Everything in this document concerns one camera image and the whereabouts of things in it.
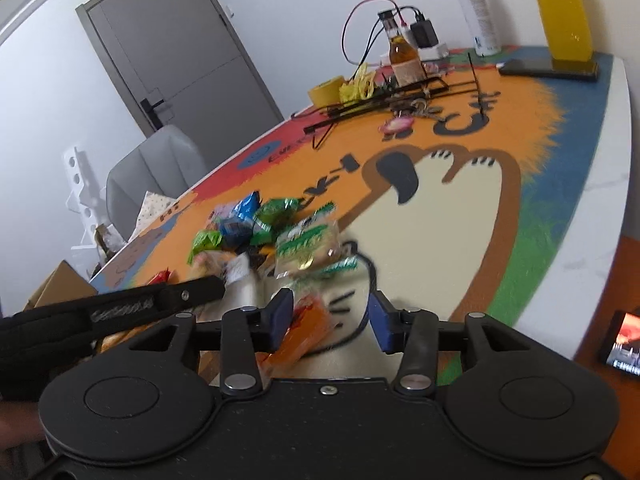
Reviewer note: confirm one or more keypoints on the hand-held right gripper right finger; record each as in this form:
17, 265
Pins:
377, 325

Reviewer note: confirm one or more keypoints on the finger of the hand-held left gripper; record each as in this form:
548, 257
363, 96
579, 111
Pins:
200, 290

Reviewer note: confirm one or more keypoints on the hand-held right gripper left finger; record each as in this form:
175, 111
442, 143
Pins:
281, 312

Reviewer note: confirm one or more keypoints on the orange snack packet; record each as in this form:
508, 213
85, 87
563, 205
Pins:
305, 330

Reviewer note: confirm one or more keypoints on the red snack packet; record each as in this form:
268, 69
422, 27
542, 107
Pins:
161, 277

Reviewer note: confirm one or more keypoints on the white snack packet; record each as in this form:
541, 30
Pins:
240, 272

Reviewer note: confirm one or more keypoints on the cardboard box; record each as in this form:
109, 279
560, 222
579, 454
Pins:
60, 282

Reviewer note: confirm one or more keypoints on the blue snack packet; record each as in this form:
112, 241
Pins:
245, 208

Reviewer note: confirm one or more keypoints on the clear packet with green label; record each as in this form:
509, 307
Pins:
305, 240

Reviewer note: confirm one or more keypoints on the pink snack packet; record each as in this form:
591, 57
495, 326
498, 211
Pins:
222, 211

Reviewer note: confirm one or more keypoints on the patterned cloth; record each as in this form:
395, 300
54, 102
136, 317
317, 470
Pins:
150, 207

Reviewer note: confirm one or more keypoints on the colourful printed table mat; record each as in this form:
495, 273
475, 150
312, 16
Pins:
450, 220

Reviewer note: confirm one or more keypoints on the grey chair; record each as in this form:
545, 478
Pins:
150, 165

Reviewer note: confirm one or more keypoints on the white rack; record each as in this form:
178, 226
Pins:
75, 175

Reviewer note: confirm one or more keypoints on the yellow tape roll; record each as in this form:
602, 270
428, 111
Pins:
325, 92

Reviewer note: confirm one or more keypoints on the yellow snack packets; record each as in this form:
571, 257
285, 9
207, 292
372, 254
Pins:
355, 87

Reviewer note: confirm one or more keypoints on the grey door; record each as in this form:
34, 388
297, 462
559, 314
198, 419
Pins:
175, 50

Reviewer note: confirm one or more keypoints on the lit screen device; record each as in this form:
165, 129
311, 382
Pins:
625, 345

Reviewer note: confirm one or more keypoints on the amber glass bottle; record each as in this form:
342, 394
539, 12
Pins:
402, 55

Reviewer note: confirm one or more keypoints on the white power strip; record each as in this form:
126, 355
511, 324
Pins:
436, 52

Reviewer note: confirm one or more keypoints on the black charger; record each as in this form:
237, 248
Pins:
425, 32

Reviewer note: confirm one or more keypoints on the black phone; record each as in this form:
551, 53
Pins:
550, 68

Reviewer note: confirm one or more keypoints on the white spray can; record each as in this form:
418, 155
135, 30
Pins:
472, 5

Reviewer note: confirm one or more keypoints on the yellow drink bottle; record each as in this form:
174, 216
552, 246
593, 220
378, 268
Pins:
562, 15

